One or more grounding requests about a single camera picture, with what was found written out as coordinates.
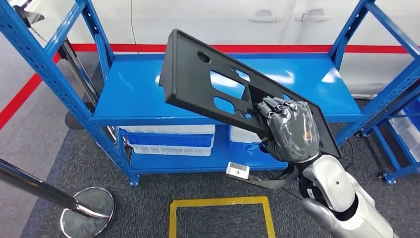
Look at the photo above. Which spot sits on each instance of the red barrier belt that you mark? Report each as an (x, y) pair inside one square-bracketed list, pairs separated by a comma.
[(229, 48), (19, 98)]

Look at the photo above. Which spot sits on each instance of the white car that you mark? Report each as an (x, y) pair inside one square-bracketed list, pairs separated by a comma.
[(197, 19)]

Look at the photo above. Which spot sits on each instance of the chrome stanchion with round base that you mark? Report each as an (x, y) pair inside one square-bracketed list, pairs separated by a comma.
[(87, 213)]

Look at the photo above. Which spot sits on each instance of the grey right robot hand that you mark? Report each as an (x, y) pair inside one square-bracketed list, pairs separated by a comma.
[(292, 131)]

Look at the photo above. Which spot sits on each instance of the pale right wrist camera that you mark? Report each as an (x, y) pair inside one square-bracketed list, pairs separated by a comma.
[(237, 170)]

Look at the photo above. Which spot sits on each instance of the blue metal shelf rack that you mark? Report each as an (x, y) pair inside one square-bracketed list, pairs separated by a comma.
[(137, 88), (388, 154)]

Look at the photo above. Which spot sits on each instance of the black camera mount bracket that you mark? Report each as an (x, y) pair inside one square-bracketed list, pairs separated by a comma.
[(272, 184)]

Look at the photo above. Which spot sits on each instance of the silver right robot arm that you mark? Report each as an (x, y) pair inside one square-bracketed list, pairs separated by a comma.
[(331, 187)]

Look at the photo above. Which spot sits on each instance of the chrome stanchion post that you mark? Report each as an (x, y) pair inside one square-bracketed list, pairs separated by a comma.
[(81, 75)]

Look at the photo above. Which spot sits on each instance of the black plastic plate part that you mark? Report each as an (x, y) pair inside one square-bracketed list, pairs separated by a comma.
[(190, 75)]

